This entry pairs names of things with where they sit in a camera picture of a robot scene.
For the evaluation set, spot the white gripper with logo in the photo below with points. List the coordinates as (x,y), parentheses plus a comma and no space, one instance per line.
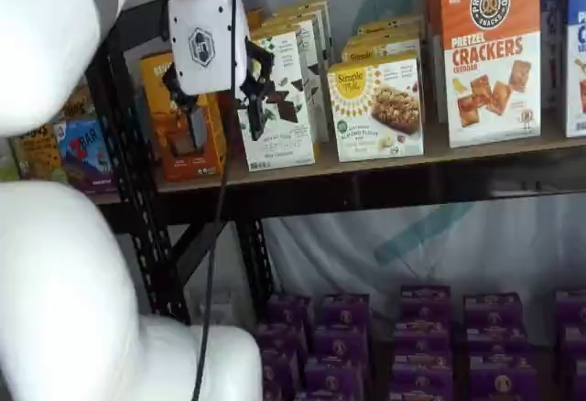
(201,48)

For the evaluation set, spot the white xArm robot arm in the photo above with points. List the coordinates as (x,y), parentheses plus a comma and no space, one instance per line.
(46,30)

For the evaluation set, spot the orange Revival cracker box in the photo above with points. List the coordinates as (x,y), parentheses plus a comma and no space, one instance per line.
(151,112)

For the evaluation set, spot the blue Pretzel Crackers box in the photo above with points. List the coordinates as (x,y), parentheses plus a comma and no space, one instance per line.
(554,30)
(577,53)

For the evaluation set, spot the black metal shelf rack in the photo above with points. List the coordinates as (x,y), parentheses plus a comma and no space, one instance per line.
(366,190)

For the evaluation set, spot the Simple Mills almond bar box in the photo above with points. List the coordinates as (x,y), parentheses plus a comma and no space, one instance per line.
(389,28)
(380,50)
(366,135)

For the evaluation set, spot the purple Annie's snack box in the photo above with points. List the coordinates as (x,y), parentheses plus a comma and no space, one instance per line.
(419,369)
(426,302)
(332,376)
(570,305)
(339,341)
(277,339)
(496,341)
(421,337)
(574,341)
(579,378)
(345,311)
(492,311)
(277,373)
(419,396)
(325,397)
(501,378)
(288,311)

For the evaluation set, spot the white tarp with teal print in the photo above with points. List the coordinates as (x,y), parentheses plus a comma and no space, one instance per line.
(343,254)

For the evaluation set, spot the blue Clif Zbar box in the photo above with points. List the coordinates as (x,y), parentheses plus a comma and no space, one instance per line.
(87,154)

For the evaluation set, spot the yellow brown snack box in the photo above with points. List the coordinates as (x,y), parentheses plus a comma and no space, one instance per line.
(36,154)
(75,105)

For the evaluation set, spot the orange Pretzel Crackers box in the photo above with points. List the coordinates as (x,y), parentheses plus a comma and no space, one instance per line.
(490,99)

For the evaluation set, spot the Simple Mills mint thins box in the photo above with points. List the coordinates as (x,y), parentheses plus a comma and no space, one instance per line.
(321,112)
(293,14)
(279,149)
(307,4)

